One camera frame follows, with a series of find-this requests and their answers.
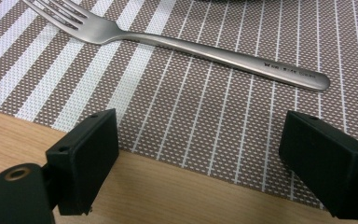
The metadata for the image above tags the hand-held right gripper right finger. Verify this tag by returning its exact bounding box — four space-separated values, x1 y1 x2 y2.
278 110 358 220

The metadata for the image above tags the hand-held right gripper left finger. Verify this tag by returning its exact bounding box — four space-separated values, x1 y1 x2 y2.
45 108 120 217

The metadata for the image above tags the brown white striped woven placemat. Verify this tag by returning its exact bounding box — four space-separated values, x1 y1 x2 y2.
0 0 358 224

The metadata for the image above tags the silver metal fork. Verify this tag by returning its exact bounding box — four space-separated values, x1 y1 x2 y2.
22 0 331 92

